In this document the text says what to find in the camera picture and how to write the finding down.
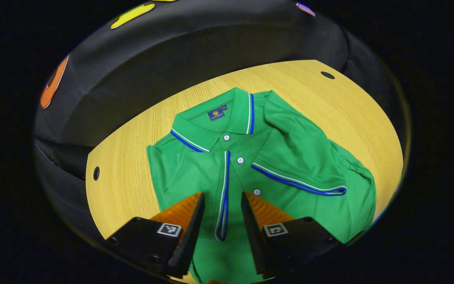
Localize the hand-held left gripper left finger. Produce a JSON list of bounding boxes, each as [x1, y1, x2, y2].
[[107, 192, 206, 279]]

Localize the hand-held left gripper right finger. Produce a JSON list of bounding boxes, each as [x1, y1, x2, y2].
[[241, 191, 340, 276]]

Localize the green T-shirt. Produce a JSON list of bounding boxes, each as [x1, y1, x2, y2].
[[146, 87, 377, 284]]

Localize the black backdrop cloth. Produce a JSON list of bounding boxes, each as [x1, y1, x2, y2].
[[33, 0, 411, 253]]

